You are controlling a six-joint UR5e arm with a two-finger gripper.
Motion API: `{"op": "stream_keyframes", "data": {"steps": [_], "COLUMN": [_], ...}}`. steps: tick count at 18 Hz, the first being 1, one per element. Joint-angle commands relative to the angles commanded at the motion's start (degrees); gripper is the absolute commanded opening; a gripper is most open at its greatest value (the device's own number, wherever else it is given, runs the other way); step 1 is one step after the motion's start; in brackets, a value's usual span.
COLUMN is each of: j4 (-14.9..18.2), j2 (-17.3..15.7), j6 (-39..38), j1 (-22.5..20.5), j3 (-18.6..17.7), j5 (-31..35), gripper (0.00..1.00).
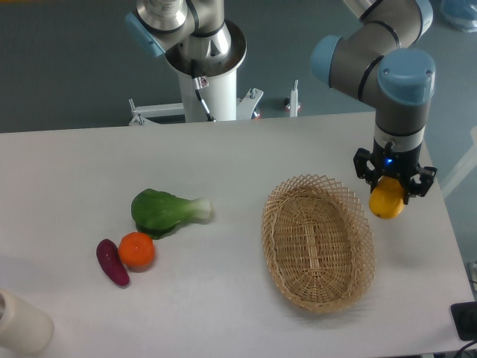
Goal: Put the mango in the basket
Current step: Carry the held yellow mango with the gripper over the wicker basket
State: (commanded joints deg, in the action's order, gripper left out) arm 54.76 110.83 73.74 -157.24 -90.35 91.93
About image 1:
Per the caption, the black cable on pedestal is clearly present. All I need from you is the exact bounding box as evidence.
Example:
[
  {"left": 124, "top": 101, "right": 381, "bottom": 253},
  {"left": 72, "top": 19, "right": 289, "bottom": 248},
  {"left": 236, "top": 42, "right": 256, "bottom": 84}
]
[{"left": 189, "top": 58, "right": 217, "bottom": 123}]

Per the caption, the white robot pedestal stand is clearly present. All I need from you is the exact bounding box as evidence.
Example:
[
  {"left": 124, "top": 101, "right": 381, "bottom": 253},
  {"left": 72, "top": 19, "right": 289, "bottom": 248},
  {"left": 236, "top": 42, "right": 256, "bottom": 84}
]
[{"left": 127, "top": 55, "right": 303, "bottom": 127}]

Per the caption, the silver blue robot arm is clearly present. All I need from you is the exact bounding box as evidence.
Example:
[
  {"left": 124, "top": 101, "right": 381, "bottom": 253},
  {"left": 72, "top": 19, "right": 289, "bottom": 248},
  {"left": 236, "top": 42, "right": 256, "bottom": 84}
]
[{"left": 125, "top": 1, "right": 437, "bottom": 202}]

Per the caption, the green bok choy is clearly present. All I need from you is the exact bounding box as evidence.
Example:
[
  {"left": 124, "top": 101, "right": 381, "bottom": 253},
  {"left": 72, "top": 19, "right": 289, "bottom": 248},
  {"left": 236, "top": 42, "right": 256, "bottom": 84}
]
[{"left": 130, "top": 189, "right": 213, "bottom": 239}]

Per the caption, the purple sweet potato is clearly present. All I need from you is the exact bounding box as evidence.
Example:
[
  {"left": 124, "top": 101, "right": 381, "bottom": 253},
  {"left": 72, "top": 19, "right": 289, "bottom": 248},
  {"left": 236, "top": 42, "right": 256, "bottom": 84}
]
[{"left": 96, "top": 239, "right": 130, "bottom": 287}]

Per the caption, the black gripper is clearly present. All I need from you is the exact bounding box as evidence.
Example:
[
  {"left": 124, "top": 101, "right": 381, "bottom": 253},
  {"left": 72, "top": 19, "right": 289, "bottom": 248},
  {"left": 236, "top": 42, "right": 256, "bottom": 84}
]
[{"left": 353, "top": 140, "right": 437, "bottom": 205}]

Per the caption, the orange tangerine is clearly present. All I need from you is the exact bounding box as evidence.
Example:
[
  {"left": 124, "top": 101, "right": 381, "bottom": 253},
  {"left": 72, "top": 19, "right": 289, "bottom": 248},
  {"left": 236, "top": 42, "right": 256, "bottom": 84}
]
[{"left": 118, "top": 232, "right": 156, "bottom": 269}]

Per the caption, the white frame bar right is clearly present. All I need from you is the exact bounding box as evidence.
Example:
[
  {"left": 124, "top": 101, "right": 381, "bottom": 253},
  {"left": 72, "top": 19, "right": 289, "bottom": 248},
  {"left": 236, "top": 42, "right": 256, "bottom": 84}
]
[{"left": 439, "top": 127, "right": 476, "bottom": 199}]

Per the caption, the black device at table edge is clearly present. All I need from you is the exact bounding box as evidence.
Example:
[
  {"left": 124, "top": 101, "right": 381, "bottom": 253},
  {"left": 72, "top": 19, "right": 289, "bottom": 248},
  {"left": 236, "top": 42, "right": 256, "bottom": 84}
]
[{"left": 450, "top": 301, "right": 477, "bottom": 341}]

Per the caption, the woven wicker basket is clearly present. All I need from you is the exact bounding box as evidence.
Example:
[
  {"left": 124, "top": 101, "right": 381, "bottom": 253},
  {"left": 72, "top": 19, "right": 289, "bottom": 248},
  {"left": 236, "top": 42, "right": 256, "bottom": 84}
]
[{"left": 262, "top": 175, "right": 376, "bottom": 314}]

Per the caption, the blue bag in background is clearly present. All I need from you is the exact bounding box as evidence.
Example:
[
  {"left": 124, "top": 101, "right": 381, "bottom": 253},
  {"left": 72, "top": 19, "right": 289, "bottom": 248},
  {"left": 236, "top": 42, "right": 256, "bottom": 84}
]
[{"left": 440, "top": 0, "right": 476, "bottom": 33}]

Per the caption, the cream cylindrical bottle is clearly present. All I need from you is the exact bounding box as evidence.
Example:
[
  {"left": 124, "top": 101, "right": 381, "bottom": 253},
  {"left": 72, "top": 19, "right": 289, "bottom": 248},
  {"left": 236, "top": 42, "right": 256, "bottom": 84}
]
[{"left": 1, "top": 289, "right": 54, "bottom": 355}]

